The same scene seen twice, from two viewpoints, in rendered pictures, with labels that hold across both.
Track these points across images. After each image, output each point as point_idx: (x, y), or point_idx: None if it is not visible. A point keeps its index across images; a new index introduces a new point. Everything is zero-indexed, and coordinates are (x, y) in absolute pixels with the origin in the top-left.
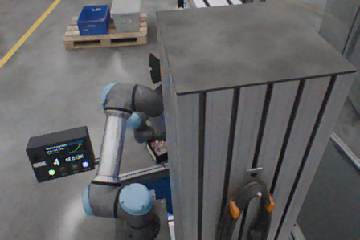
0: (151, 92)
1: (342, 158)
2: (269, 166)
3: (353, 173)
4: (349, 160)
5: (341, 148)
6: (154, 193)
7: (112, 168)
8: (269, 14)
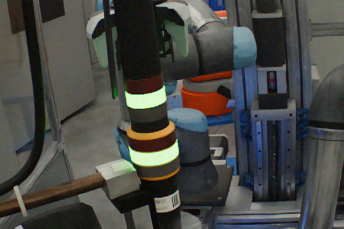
0: (330, 71)
1: (10, 228)
2: None
3: (21, 218)
4: (11, 215)
5: (2, 221)
6: (333, 223)
7: None
8: None
